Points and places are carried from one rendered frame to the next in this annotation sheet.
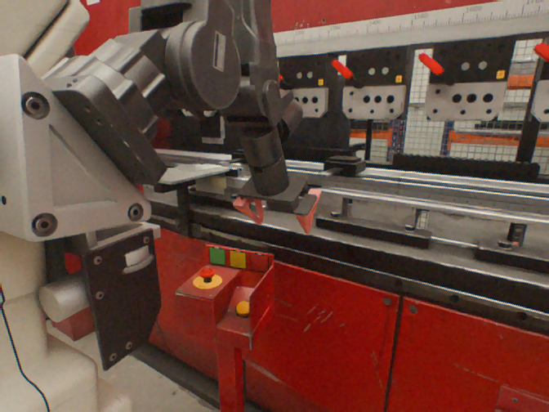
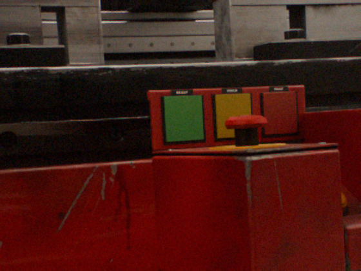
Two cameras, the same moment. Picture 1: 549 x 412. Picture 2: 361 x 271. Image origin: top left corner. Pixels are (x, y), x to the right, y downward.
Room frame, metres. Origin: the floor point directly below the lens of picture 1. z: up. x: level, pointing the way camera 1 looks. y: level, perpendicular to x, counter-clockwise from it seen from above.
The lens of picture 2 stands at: (0.29, 0.85, 0.81)
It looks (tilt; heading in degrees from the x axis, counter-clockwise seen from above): 3 degrees down; 307
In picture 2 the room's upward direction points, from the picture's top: 3 degrees counter-clockwise
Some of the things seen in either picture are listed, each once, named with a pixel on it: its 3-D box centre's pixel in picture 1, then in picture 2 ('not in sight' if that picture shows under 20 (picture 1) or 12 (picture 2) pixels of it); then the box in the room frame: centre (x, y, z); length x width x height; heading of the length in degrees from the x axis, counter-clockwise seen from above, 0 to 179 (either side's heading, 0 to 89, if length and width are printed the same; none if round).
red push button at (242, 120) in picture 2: (207, 277); (246, 134); (0.74, 0.16, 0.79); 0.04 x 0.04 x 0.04
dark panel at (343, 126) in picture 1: (245, 125); not in sight; (1.76, 0.13, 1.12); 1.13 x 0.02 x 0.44; 57
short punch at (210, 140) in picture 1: (212, 130); not in sight; (1.20, 0.21, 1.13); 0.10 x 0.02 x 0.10; 57
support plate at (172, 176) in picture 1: (183, 172); not in sight; (1.08, 0.29, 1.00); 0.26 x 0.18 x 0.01; 147
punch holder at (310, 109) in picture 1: (306, 87); not in sight; (1.00, -0.11, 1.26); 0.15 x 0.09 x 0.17; 57
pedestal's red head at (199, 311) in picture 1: (226, 293); (280, 175); (0.73, 0.11, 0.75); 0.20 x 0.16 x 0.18; 70
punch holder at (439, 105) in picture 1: (466, 82); not in sight; (0.78, -0.44, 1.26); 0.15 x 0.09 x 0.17; 57
